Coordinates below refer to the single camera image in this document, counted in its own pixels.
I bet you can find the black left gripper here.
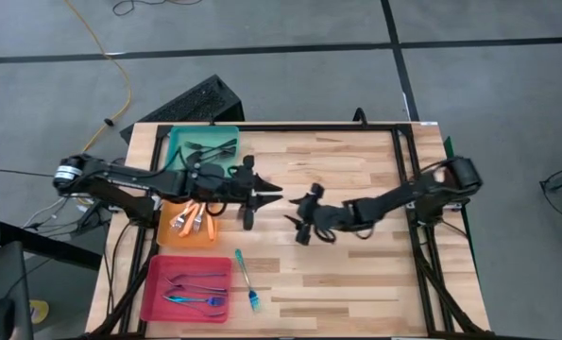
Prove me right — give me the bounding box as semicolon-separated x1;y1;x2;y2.
213;155;284;231

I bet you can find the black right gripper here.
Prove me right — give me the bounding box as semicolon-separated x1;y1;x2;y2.
283;183;346;246

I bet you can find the black metal fork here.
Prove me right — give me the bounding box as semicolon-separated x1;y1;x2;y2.
188;144;238;162
195;146;238;165
183;139;239;151

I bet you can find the teal plastic tray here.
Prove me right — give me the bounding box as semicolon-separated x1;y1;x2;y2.
165;125;242;179

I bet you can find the orange plastic tray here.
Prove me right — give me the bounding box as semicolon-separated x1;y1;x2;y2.
156;197;220;250

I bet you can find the black perforated case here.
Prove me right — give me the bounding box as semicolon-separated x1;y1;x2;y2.
119;74;246;145

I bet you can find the red plastic tray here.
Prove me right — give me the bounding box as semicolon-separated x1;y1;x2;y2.
140;254;234;325

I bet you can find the black floor bar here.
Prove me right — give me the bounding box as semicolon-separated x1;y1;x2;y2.
0;220;103;271

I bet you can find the yellow tape roll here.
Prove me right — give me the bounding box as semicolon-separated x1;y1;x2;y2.
28;298;51;326

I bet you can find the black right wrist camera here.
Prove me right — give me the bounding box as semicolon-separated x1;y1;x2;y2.
315;206;341;230

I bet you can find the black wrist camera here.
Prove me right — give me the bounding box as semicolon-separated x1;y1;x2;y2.
228;169;249;195
315;206;341;230

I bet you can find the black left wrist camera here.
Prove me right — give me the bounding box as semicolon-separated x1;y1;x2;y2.
228;169;249;195

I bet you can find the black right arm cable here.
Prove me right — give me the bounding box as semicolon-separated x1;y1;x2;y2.
313;226;339;245

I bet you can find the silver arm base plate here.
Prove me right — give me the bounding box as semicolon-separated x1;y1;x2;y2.
405;200;466;211

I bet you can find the yellow power cable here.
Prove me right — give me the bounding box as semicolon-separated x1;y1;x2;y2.
62;0;134;152

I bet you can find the white floor cable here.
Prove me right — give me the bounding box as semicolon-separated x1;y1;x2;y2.
23;195;77;230

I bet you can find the black floor cable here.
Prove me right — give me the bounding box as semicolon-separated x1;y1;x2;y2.
111;0;204;17

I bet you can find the black cable loop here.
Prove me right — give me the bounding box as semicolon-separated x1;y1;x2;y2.
538;165;562;232

